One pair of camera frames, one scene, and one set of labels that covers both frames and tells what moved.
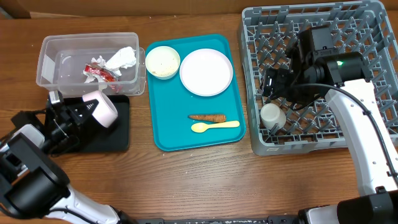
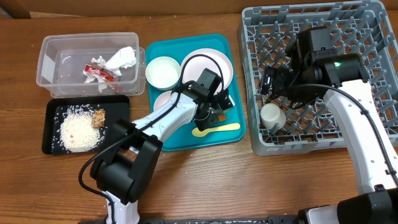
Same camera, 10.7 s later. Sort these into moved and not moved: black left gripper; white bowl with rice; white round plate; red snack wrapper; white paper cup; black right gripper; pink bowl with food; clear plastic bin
Moved: white bowl with rice; pink bowl with food; black left gripper
Not moved: white paper cup; white round plate; red snack wrapper; clear plastic bin; black right gripper
